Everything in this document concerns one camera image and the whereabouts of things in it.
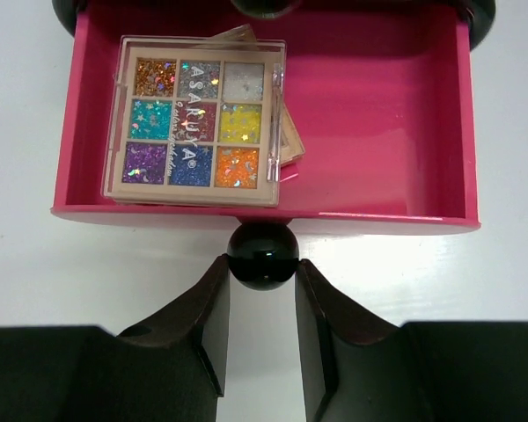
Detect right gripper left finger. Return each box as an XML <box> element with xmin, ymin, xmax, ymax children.
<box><xmin>0</xmin><ymin>256</ymin><xmax>230</xmax><ymax>421</ymax></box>

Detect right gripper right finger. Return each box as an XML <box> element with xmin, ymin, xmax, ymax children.
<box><xmin>295</xmin><ymin>259</ymin><xmax>528</xmax><ymax>421</ymax></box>

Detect peach eyeshadow palette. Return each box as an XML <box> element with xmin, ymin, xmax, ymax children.
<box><xmin>210</xmin><ymin>24</ymin><xmax>305</xmax><ymax>167</ymax></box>

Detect colourful eyeshadow palette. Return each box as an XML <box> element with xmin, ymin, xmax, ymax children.
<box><xmin>103</xmin><ymin>36</ymin><xmax>286</xmax><ymax>207</ymax></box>

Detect black drawer cabinet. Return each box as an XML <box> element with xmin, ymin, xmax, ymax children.
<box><xmin>51</xmin><ymin>1</ymin><xmax>496</xmax><ymax>50</ymax></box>

